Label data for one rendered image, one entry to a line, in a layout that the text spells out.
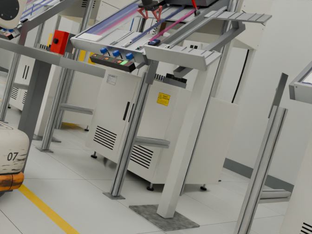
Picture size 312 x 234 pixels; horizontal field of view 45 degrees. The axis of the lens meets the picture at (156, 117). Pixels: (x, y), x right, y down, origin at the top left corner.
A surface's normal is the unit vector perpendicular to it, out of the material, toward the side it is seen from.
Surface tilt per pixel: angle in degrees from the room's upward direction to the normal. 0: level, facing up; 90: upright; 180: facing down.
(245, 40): 90
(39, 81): 90
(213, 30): 90
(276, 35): 90
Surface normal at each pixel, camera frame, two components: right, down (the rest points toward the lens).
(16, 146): 0.82, 0.28
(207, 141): 0.68, 0.26
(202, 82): -0.68, -0.14
